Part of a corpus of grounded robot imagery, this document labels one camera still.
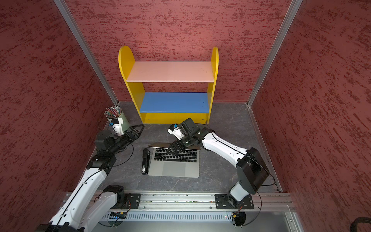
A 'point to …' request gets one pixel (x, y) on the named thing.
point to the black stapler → (146, 155)
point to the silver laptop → (185, 164)
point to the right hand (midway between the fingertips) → (173, 150)
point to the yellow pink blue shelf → (169, 108)
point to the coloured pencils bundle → (113, 112)
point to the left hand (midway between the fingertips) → (142, 130)
